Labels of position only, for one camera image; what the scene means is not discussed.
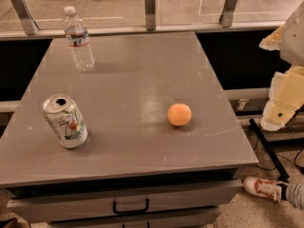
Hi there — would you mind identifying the metal railing post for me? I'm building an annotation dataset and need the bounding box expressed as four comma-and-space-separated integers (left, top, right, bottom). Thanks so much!
10, 0, 39, 35
219, 0, 238, 28
144, 0, 156, 30

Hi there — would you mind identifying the grey cabinet drawer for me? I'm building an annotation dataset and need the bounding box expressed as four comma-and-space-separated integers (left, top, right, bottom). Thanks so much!
8, 180, 241, 222

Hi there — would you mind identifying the clear plastic water bottle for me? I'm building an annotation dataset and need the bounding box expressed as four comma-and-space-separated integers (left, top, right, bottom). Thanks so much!
64, 6, 95, 72

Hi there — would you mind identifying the black cable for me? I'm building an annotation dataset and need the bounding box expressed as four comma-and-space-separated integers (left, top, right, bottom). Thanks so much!
253, 133, 304, 176

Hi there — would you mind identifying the metal railing post right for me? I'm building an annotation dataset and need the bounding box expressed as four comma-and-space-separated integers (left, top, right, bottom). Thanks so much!
219, 0, 238, 28

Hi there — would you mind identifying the metal railing post left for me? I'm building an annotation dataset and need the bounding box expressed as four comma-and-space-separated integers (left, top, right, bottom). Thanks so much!
10, 0, 39, 35

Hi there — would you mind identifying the metal railing post middle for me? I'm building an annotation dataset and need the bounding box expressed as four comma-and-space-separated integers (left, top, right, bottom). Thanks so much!
144, 0, 156, 30

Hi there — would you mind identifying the black drawer handle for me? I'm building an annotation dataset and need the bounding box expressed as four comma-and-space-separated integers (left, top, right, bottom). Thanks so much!
112, 199, 150, 216

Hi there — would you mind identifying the lower cabinet drawer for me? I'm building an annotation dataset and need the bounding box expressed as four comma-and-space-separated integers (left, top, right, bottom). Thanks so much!
50, 208, 219, 228

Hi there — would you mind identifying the white red sneaker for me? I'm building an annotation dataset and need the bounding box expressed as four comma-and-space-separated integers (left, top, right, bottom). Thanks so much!
242, 177, 282, 201

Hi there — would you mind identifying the orange fruit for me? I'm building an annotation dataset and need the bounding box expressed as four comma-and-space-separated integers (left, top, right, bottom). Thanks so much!
167, 104, 192, 126

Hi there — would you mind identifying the grey trouser leg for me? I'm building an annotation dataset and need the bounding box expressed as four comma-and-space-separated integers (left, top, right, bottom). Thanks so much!
284, 184, 304, 210

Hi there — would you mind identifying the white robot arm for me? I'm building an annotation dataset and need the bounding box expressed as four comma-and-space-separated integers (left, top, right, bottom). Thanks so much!
259, 2, 304, 131

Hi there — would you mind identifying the white green soda can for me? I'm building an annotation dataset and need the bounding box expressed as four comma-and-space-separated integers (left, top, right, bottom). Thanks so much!
43, 94, 87, 148

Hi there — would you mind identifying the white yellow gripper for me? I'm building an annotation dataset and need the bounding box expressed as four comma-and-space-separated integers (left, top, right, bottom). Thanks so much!
260, 66, 304, 131

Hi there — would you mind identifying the black stand leg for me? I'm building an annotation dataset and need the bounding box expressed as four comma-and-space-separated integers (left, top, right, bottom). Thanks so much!
249, 119, 290, 182

